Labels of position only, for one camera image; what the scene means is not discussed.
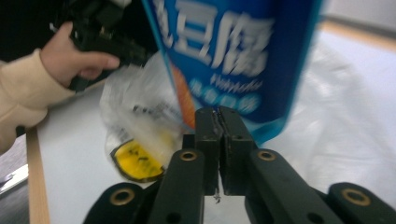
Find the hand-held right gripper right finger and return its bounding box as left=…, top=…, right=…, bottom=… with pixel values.
left=218, top=105, right=258, bottom=197

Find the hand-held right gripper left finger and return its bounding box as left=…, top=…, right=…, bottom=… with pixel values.
left=182, top=106, right=224, bottom=197

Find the clear smiley plastic bag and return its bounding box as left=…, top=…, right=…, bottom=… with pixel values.
left=99, top=36, right=396, bottom=206

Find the blue snack packet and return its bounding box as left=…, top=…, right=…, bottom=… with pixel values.
left=141, top=0, right=325, bottom=146

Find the aluminium rail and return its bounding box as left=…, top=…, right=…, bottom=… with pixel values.
left=0, top=163, right=30, bottom=196

